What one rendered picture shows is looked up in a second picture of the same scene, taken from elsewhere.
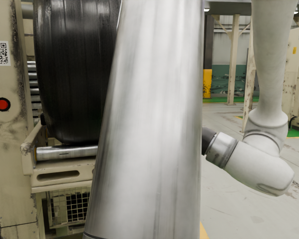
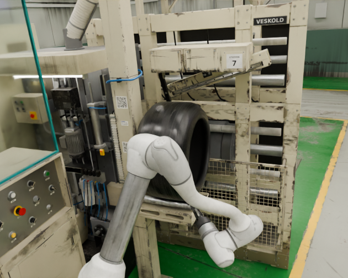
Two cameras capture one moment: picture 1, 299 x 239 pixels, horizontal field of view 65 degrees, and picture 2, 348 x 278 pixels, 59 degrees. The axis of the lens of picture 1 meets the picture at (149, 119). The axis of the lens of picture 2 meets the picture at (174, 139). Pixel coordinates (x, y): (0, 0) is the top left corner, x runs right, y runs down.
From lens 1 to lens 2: 1.25 m
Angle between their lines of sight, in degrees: 39
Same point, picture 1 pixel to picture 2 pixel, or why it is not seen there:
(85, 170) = (162, 213)
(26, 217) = (142, 224)
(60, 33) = not seen: hidden behind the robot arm
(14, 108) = not seen: hidden behind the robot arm
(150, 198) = (105, 250)
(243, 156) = (207, 241)
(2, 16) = (130, 131)
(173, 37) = (118, 218)
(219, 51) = not seen: outside the picture
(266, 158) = (215, 246)
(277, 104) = (234, 219)
